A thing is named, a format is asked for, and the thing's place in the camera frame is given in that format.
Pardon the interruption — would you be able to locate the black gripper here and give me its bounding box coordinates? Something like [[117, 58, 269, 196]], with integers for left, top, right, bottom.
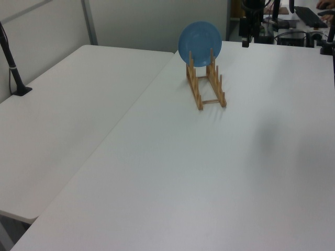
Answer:
[[238, 15, 263, 48]]

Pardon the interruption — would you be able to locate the blue round plate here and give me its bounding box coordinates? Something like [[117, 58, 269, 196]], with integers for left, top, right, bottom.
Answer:
[[178, 21, 222, 67]]

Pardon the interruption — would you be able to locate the wooden plate rack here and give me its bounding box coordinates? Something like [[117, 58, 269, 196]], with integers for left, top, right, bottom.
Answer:
[[186, 48, 227, 111]]

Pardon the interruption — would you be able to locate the person's hand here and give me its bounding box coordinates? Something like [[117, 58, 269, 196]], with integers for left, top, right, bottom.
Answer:
[[316, 0, 335, 9], [317, 10, 335, 25]]

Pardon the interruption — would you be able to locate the black monitor stand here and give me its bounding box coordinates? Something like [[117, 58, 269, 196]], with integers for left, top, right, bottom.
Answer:
[[271, 0, 282, 22]]

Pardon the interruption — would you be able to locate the black electronics box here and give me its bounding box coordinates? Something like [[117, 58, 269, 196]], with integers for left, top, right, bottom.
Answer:
[[276, 31, 307, 47]]

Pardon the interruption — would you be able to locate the black computer keyboard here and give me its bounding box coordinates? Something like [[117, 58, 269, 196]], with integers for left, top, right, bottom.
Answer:
[[294, 6, 329, 29]]

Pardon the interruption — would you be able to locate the black clamp stand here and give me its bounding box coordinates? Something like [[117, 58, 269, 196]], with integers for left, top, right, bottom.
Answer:
[[319, 13, 335, 55]]

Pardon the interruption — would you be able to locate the grey partition frame post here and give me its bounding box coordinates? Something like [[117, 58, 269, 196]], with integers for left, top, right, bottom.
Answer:
[[80, 0, 99, 45]]

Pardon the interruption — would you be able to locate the black camera stand pole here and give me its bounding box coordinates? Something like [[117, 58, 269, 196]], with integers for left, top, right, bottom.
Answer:
[[0, 20, 34, 97]]

